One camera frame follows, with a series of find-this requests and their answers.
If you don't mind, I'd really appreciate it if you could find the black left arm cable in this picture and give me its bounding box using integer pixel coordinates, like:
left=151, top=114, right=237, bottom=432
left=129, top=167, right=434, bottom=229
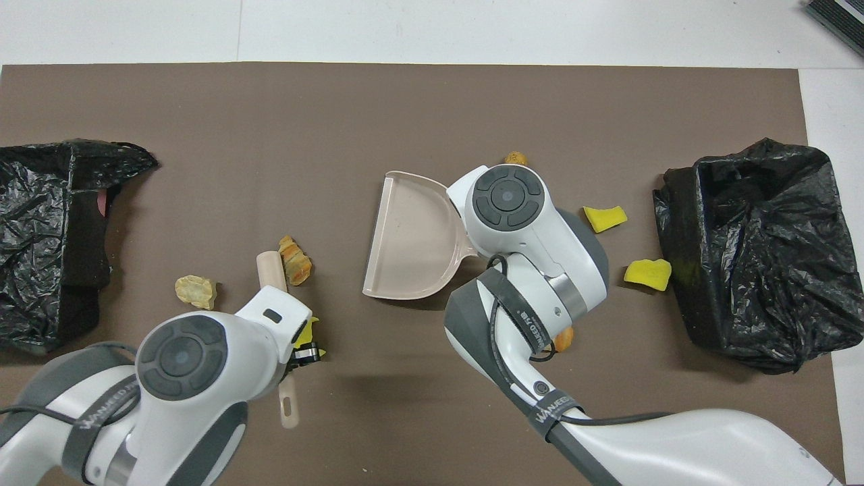
left=0, top=404, right=92, bottom=434

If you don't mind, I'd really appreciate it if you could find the beige plastic dustpan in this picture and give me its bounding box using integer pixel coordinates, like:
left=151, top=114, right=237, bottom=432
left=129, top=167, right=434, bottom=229
left=362, top=170, right=480, bottom=301

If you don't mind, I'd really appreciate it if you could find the pale bread chunk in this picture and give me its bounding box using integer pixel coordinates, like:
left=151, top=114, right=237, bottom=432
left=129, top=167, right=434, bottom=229
left=175, top=275, right=218, bottom=311

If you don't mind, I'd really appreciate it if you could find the black bag lined trash bin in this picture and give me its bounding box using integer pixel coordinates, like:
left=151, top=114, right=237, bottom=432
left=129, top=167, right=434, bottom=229
left=652, top=138, right=864, bottom=375
left=0, top=138, right=161, bottom=355

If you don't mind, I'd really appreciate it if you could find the beige hand brush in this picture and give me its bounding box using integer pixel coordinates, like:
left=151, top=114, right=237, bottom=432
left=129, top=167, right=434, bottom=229
left=256, top=250, right=300, bottom=430

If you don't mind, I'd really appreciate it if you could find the yellow sponge piece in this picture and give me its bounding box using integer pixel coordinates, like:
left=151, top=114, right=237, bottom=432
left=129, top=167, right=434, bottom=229
left=583, top=205, right=628, bottom=234
left=294, top=316, right=326, bottom=358
left=623, top=259, right=673, bottom=292

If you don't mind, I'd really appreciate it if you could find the brown table mat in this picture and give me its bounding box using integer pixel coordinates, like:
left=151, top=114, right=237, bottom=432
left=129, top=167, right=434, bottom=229
left=0, top=62, right=848, bottom=486

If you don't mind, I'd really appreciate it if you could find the dark grey striped panel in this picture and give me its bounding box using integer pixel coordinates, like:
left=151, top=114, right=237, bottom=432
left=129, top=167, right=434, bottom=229
left=803, top=0, right=864, bottom=58

